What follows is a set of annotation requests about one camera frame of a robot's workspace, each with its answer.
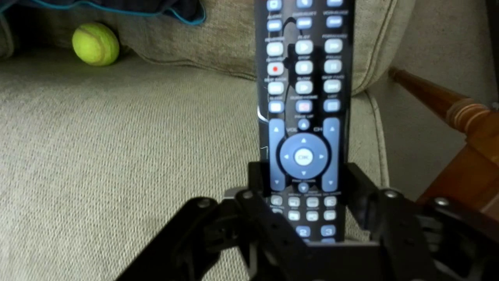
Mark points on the beige couch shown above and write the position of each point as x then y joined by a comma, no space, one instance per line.
95,159

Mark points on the black remote with blue buttons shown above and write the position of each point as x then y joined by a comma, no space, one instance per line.
304,77

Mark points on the yellow-green tennis ball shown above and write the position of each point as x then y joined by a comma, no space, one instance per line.
95,44

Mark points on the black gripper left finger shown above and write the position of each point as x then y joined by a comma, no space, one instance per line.
194,239

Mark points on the navy blue pillow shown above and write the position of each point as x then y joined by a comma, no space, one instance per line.
186,11

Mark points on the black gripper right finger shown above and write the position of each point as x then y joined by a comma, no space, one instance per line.
437,241

